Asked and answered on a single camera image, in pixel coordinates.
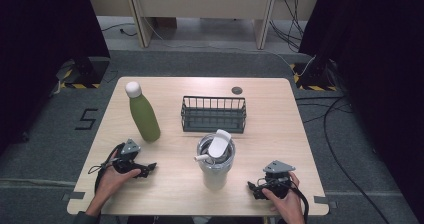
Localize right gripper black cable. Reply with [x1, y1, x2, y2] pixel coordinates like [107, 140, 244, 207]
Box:
[289, 180, 310, 224]

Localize white tumbler with straw lid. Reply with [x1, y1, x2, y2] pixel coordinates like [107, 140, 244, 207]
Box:
[194, 128, 237, 191]

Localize bundle of black cables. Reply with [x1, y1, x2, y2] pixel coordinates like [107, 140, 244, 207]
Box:
[268, 0, 306, 54]

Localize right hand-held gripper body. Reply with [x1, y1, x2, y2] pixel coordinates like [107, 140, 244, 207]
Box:
[258, 160, 297, 200]

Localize green bottle with white cap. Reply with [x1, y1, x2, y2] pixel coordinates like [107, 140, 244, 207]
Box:
[125, 81, 162, 143]

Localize dark curtain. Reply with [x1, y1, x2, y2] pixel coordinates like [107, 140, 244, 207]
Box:
[0, 0, 112, 155]
[298, 0, 424, 224]

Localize black cable with plug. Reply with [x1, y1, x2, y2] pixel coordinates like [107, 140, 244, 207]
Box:
[100, 22, 139, 38]

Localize long black floor cable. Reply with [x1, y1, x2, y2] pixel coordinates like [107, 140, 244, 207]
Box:
[322, 95, 391, 224]

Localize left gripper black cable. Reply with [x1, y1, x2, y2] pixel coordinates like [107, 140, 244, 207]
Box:
[87, 143, 126, 195]

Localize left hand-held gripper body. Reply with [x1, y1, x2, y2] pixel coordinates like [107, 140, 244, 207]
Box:
[111, 138, 143, 175]

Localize black stand base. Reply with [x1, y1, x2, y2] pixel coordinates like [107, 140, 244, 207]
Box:
[55, 56, 111, 90]
[289, 58, 338, 92]

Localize beige wooden desk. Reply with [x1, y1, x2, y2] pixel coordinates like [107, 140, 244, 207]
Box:
[83, 0, 324, 50]

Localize grey tape strip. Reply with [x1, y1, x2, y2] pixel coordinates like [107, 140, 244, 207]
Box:
[313, 195, 339, 209]
[61, 191, 86, 202]

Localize dark wire basket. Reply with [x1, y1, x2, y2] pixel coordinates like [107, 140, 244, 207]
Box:
[180, 95, 248, 134]

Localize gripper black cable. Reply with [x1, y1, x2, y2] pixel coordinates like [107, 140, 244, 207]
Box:
[87, 143, 126, 195]
[289, 180, 310, 224]

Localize person's left hand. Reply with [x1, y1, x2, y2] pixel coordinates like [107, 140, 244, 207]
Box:
[94, 149, 142, 207]

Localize person's right hand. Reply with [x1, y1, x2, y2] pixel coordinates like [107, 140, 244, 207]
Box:
[261, 171, 306, 224]

